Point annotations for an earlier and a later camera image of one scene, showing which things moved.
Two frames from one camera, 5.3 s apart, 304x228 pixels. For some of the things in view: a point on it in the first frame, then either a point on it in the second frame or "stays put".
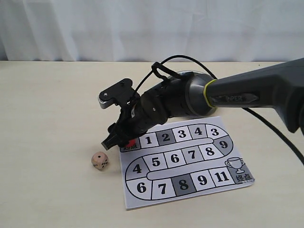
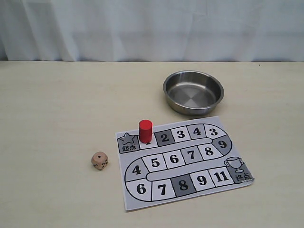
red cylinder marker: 131,143 -> 145,131
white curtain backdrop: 151,30 stays put
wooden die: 99,160 stays put
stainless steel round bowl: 195,101 stays put
